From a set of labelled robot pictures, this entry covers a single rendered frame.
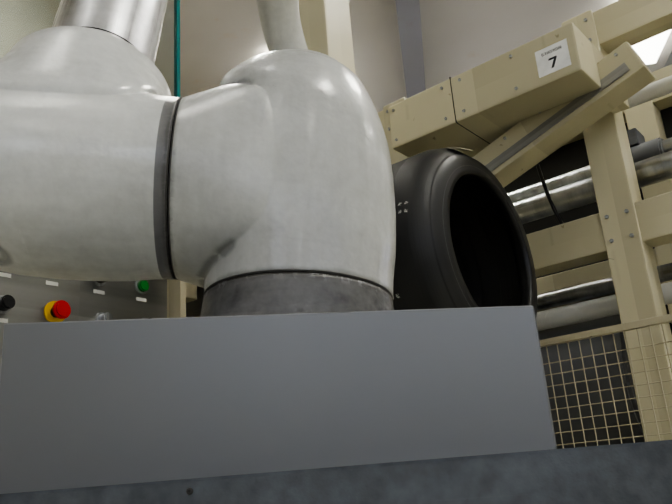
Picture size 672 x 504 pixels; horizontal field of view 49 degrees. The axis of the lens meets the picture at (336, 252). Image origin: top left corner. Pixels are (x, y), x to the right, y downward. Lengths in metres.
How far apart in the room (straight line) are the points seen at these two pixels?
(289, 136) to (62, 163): 0.17
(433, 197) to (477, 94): 0.61
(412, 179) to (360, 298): 1.13
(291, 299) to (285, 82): 0.18
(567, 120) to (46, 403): 1.85
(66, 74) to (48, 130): 0.06
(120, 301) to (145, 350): 1.42
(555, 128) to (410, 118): 0.43
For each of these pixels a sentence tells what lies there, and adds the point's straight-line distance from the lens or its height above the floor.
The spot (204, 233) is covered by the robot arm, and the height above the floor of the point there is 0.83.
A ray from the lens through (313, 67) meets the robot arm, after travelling 0.61.
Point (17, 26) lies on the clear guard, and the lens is 1.96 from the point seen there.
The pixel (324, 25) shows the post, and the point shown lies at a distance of 2.26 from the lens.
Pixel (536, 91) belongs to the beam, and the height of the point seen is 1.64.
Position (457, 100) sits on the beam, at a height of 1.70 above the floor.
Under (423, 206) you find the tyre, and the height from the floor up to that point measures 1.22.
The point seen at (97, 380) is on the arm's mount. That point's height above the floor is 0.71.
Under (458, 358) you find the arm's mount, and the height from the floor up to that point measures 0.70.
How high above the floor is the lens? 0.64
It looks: 19 degrees up
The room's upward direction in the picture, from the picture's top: 4 degrees counter-clockwise
